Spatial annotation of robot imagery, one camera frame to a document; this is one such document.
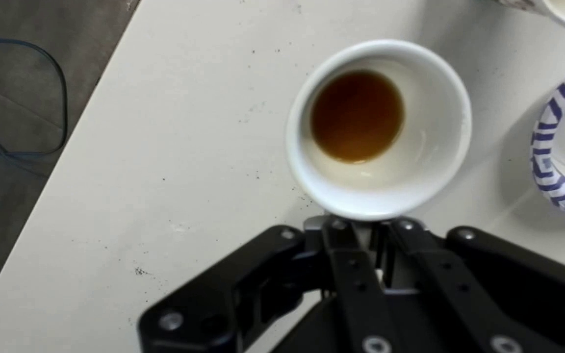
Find blue patterned paper plate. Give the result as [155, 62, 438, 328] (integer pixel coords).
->
[530, 48, 565, 220]

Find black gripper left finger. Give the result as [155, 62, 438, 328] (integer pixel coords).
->
[138, 217, 408, 353]

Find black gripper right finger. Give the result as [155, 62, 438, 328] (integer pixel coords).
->
[385, 217, 565, 353]

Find black floor cable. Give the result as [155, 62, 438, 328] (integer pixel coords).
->
[0, 38, 71, 164]

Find small white mug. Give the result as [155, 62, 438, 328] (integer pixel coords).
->
[285, 38, 475, 224]

